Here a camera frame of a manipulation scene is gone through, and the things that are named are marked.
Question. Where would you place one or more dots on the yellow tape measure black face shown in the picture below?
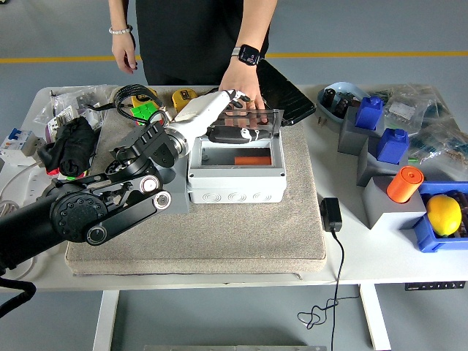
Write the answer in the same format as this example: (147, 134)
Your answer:
(148, 98)

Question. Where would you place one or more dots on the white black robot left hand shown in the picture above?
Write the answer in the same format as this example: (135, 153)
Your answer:
(201, 109)

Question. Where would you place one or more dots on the orange cylinder battery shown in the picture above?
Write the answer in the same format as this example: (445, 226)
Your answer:
(252, 161)
(404, 184)

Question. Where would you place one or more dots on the clear bags of small parts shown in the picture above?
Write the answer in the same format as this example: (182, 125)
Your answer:
(69, 100)

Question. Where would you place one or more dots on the grey junction box clear lid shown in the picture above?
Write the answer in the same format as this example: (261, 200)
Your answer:
(234, 190)

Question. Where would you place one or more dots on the black cloth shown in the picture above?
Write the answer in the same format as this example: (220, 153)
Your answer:
(73, 146)

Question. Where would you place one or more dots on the black table control panel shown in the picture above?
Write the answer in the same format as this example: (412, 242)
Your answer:
(435, 286)

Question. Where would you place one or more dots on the person's right hand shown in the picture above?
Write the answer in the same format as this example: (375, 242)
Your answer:
(123, 51)

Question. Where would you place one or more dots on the blue storage bin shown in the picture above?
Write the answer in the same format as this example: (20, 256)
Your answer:
(428, 237)

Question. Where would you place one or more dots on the grey-brown mat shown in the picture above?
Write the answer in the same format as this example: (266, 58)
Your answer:
(237, 237)

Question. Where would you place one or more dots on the light blue bowl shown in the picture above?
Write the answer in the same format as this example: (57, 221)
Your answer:
(329, 111)

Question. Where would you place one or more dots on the black smartwatch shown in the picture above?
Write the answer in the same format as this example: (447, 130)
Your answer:
(248, 55)

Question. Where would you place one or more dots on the white table leg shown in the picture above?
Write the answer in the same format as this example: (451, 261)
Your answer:
(106, 321)
(374, 318)

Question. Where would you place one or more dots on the clear bag of electronic parts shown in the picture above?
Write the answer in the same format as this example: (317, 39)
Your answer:
(406, 106)
(442, 146)

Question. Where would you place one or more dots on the black power adapter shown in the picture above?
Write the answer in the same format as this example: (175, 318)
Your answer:
(331, 214)

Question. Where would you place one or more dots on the white circuit breaker blue lever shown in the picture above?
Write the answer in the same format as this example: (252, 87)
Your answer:
(14, 144)

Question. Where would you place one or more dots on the small metal plug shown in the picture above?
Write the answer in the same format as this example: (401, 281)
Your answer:
(321, 121)

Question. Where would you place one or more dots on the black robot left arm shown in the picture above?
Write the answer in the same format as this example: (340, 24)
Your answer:
(73, 215)

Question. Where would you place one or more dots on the person's left hand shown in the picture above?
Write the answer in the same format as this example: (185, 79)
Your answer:
(241, 78)

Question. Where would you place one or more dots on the black flat ribbed device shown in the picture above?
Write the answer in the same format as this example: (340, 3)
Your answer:
(289, 98)

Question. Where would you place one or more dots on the grey holder block with hole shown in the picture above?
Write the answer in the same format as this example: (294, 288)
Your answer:
(181, 197)

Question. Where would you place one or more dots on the black capacitor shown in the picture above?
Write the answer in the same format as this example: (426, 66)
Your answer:
(330, 96)
(342, 105)

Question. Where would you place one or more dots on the person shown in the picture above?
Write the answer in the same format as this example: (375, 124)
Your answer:
(190, 36)

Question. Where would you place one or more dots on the person's left forearm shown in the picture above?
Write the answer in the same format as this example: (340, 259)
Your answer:
(256, 23)

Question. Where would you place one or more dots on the blue plastic block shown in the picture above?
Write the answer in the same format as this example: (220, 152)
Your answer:
(392, 146)
(368, 113)

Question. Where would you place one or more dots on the white power strip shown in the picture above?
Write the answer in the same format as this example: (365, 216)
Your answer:
(34, 184)

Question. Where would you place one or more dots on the yellow lemon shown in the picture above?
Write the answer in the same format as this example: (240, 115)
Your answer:
(443, 215)

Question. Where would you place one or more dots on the person's right forearm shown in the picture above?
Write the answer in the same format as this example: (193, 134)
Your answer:
(118, 12)

